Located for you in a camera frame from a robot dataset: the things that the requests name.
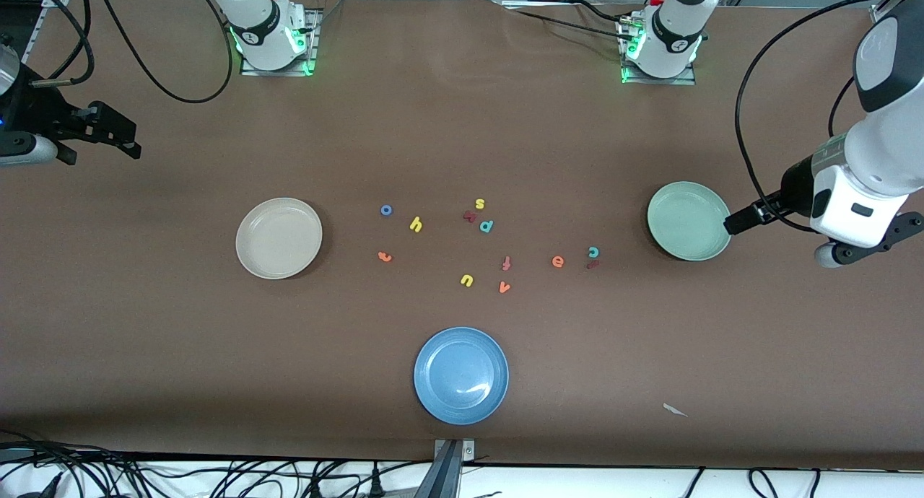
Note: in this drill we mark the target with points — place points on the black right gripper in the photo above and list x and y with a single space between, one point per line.
40 112

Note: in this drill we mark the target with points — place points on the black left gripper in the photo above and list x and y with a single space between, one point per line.
795 182

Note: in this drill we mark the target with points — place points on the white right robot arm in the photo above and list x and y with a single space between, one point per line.
263 29

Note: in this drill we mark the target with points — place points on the green plate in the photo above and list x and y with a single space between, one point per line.
686 220

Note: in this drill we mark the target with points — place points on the beige plate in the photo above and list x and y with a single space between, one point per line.
279 238

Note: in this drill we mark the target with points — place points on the white paper scrap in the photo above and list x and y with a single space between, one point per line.
675 410

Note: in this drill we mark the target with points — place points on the teal foam letter p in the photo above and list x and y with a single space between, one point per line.
482 227

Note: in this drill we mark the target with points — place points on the brown paper table cover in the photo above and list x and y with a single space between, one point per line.
462 123

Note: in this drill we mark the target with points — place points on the blue plate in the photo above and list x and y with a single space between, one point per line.
460 375

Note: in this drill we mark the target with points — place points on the black power plug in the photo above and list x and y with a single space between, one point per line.
375 483
315 487

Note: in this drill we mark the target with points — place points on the black right camera bracket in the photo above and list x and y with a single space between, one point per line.
14 143

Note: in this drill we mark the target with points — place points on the black camera bracket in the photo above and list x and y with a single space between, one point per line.
888 234
14 143

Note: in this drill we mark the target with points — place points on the aluminium frame profile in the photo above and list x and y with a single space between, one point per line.
879 11
30 47

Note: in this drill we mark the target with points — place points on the black left camera bracket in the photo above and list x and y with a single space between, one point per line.
888 234

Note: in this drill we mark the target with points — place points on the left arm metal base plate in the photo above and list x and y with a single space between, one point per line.
689 79

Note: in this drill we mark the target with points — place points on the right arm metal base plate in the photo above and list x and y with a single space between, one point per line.
315 43

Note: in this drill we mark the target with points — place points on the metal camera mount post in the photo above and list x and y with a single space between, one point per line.
444 476

